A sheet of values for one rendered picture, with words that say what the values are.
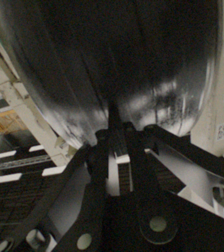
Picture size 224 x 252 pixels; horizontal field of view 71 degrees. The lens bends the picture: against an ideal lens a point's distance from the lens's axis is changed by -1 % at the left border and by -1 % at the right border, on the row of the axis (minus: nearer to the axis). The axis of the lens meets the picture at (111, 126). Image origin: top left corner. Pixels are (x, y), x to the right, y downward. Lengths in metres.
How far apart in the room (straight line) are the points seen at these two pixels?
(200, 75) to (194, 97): 0.03
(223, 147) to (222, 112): 0.16
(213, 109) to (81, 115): 0.43
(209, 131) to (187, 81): 0.40
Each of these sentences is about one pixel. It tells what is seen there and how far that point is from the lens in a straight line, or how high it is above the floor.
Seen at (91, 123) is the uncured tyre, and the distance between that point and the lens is 0.23.
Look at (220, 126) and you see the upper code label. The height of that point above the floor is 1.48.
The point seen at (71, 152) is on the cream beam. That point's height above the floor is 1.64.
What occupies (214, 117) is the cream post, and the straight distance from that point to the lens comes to 0.58.
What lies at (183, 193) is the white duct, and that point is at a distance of 1.59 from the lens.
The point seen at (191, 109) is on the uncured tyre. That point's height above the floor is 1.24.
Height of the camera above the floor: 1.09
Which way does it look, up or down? 34 degrees up
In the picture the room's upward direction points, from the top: 159 degrees clockwise
